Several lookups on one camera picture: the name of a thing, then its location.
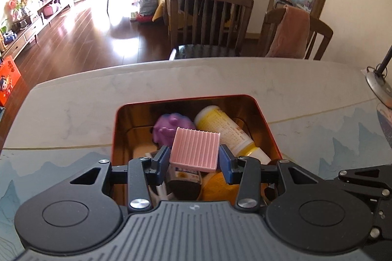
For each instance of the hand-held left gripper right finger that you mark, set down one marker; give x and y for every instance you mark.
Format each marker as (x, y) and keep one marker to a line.
(226, 164)

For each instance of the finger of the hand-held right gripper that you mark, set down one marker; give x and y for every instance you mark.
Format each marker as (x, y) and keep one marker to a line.
(367, 176)

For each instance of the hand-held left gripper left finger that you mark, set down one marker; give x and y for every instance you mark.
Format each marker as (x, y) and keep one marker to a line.
(161, 163)

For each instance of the orange round object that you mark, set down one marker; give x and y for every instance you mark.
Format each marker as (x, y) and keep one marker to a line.
(219, 187)

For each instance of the dark brown labelled bottle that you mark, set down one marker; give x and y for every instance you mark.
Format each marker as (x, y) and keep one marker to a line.
(186, 184)

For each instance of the pink ribbed soap dish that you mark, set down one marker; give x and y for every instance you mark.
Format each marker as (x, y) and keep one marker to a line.
(196, 149)

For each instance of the white yellow bottle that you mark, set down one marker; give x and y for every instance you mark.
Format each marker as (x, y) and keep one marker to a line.
(226, 129)

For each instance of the purple toy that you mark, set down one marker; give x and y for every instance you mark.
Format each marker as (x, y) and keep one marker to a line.
(168, 126)

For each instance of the red tin box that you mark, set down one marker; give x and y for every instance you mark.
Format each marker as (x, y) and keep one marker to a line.
(134, 120)

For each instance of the metal lamp base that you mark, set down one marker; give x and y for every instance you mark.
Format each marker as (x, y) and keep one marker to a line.
(378, 86)

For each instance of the red floor item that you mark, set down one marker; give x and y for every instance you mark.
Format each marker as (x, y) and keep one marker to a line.
(144, 18)

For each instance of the pink towel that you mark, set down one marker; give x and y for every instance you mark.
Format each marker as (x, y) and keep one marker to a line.
(289, 31)

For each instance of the wooden chair with towel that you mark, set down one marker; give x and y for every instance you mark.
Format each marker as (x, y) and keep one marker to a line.
(321, 31)

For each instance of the orange gift box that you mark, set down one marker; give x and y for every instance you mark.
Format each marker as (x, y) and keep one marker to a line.
(7, 80)

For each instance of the wooden television stand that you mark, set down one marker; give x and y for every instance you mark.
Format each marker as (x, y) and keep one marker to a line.
(27, 34)

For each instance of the pink storage case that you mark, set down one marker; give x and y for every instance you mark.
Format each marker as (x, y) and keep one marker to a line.
(50, 9)

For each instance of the orange flower bouquet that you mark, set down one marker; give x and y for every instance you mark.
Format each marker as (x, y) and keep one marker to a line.
(14, 5)

